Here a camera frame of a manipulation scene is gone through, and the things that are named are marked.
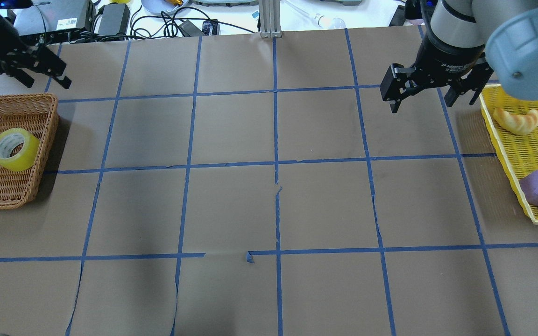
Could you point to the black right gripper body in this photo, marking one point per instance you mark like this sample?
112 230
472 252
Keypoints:
445 62

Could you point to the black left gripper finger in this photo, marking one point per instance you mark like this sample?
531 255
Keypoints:
63 80
23 77

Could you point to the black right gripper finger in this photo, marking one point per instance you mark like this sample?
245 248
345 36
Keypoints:
395 105
451 96

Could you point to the yellow tape roll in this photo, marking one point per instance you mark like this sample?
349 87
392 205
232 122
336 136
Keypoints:
18 149

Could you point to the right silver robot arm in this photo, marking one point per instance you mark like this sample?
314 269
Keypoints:
465 43

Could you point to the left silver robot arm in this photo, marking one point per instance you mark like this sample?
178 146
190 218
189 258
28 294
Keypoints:
5 24

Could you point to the black computer box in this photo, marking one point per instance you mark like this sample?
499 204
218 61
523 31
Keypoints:
54 21

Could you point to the toy croissant bread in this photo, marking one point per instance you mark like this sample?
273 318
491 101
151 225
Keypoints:
517 123

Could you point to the black power adapter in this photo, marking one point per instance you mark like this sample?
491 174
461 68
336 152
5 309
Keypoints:
113 20

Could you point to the yellow woven basket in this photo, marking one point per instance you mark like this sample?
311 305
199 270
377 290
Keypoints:
518 154

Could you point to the brown wicker basket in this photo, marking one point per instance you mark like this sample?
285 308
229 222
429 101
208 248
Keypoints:
28 126

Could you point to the blue plate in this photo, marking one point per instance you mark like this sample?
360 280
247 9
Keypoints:
166 6

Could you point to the aluminium frame post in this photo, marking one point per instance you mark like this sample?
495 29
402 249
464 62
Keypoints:
270 19

